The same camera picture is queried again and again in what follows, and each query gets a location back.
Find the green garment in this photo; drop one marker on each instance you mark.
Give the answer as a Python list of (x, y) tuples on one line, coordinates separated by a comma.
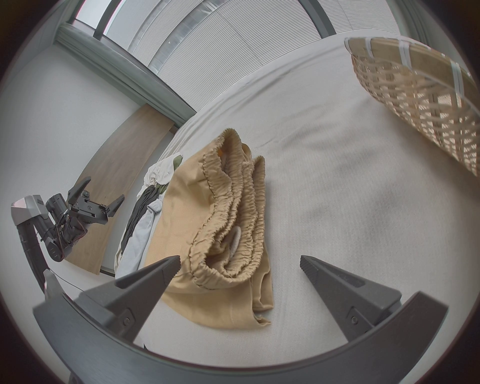
[(177, 161)]

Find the tan shorts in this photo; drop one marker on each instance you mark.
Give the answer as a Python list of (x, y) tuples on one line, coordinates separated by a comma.
[(187, 225)]

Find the pale grey garment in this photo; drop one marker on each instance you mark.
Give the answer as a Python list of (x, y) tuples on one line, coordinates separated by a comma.
[(140, 240)]

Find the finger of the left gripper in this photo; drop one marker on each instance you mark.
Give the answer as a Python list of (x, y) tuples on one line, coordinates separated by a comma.
[(115, 205), (78, 193)]

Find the white garment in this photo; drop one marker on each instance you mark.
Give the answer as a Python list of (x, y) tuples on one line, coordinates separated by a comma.
[(157, 174)]

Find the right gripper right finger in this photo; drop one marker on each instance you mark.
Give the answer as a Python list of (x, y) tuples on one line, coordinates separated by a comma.
[(352, 303)]

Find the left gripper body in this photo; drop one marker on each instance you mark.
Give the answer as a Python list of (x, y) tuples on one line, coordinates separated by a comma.
[(92, 208)]

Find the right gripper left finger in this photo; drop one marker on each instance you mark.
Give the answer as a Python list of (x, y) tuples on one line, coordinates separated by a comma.
[(131, 300)]

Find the round woven basket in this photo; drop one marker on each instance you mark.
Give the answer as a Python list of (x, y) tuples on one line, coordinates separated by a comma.
[(420, 97)]

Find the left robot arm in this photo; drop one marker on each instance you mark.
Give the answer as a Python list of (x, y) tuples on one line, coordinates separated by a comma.
[(30, 240)]

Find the grey-green curtain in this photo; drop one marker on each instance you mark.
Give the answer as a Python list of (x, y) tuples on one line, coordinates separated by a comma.
[(127, 71), (408, 17)]

